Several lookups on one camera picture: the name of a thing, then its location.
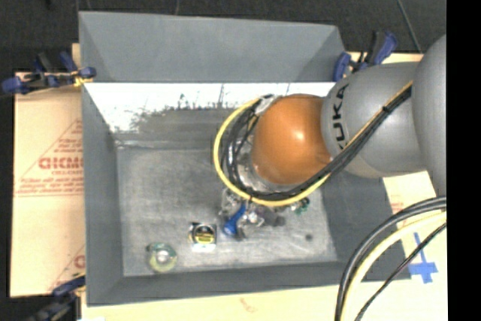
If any blue plastic clip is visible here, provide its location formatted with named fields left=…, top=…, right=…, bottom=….
left=223, top=204, right=247, bottom=237

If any black and yellow tape measure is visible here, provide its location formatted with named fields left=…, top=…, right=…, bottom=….
left=187, top=222, right=219, bottom=253

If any grey metal bin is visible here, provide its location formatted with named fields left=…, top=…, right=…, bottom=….
left=77, top=11, right=411, bottom=306

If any brown cardboard board, red print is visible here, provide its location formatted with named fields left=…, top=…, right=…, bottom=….
left=9, top=81, right=88, bottom=298

